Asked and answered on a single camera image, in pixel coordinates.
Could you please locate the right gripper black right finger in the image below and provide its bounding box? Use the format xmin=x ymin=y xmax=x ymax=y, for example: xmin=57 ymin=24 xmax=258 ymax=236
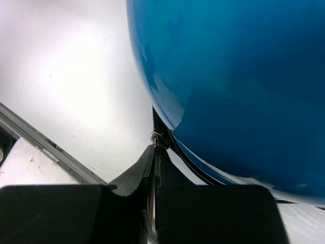
xmin=155 ymin=150 xmax=289 ymax=243

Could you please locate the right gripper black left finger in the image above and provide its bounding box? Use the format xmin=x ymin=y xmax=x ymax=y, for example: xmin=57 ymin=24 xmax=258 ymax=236
xmin=1 ymin=145 xmax=155 ymax=243

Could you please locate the silver zipper pull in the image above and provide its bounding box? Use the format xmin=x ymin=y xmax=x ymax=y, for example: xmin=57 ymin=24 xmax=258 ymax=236
xmin=150 ymin=131 xmax=170 ymax=149

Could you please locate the blue hard-shell suitcase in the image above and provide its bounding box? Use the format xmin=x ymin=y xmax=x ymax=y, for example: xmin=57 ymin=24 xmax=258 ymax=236
xmin=126 ymin=1 xmax=324 ymax=206

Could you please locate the aluminium rail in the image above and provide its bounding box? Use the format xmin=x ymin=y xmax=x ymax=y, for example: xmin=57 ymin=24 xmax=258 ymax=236
xmin=1 ymin=104 xmax=107 ymax=185

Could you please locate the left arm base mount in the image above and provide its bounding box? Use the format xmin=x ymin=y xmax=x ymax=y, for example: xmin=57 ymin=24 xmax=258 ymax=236
xmin=0 ymin=128 xmax=20 ymax=166

